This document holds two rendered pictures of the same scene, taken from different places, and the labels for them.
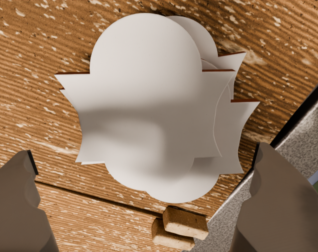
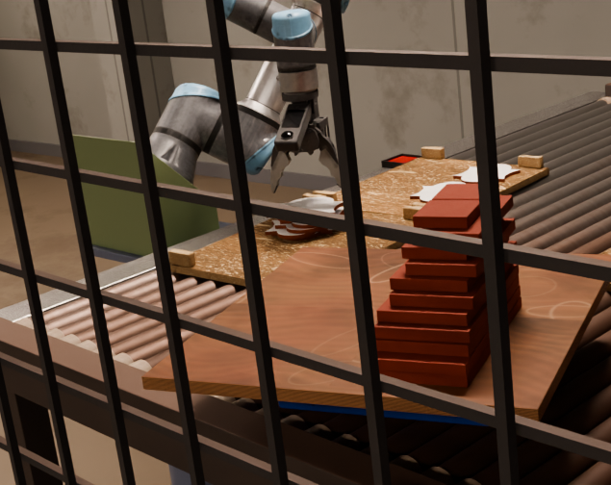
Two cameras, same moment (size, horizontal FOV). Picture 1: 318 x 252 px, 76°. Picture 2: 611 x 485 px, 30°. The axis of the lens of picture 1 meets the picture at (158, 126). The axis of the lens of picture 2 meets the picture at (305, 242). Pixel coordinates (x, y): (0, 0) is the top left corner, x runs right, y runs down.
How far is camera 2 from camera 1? 220 cm
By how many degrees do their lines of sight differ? 46
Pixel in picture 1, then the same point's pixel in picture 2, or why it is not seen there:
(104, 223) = (366, 204)
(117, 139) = (323, 204)
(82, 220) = (378, 204)
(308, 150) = (231, 230)
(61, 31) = (338, 241)
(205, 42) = (281, 232)
